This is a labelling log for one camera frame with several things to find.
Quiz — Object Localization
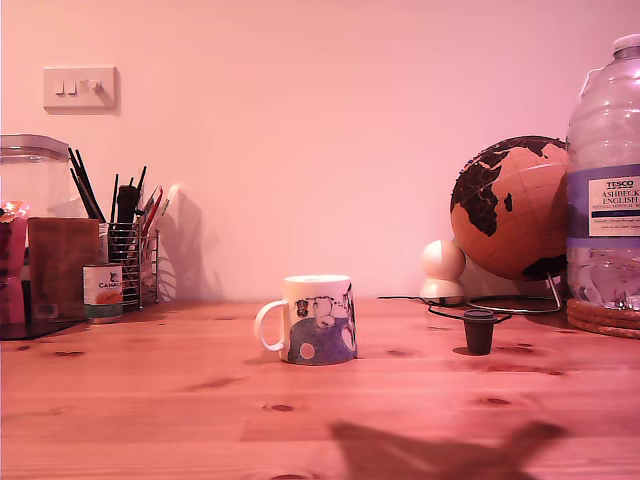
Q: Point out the pink packet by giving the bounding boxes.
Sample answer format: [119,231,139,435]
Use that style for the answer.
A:
[0,199,30,326]

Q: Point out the white wall switch plate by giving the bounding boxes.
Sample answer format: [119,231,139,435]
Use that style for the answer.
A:
[42,67,121,115]

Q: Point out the metal wire globe stand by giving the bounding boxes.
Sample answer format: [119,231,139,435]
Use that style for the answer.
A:
[467,272,565,315]

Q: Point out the thin black table cable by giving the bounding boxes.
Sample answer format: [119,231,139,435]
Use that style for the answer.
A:
[377,294,512,324]

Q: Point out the glass jar with metal lid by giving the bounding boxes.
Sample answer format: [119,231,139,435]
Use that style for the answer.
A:
[0,133,76,221]

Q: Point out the round woven rope trivet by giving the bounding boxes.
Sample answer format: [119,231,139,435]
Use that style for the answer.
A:
[566,298,640,341]

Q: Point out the white two-ball device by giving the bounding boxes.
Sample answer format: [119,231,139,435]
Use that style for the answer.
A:
[419,238,467,307]

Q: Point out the white labelled tin can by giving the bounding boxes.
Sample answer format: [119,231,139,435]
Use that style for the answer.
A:
[82,263,125,325]

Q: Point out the large clear water bottle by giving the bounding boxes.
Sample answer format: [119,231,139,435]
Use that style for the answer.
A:
[565,33,640,310]

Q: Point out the cork globe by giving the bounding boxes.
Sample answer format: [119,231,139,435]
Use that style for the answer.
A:
[449,135,571,281]

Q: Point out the white printed coffee mug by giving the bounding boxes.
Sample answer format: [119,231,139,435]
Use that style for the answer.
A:
[253,274,359,366]

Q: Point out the wire pen holder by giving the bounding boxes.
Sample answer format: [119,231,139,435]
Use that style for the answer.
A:
[102,222,161,311]

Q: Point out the white pen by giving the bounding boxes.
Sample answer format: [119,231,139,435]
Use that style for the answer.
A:
[160,183,181,217]

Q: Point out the thick dark brown brush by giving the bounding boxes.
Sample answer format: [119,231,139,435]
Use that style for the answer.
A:
[118,184,140,225]

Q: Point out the dark brown coffee capsule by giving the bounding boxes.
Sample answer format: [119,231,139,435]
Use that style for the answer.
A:
[462,308,501,357]

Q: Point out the red pencil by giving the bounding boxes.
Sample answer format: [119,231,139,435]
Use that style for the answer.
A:
[141,186,165,231]

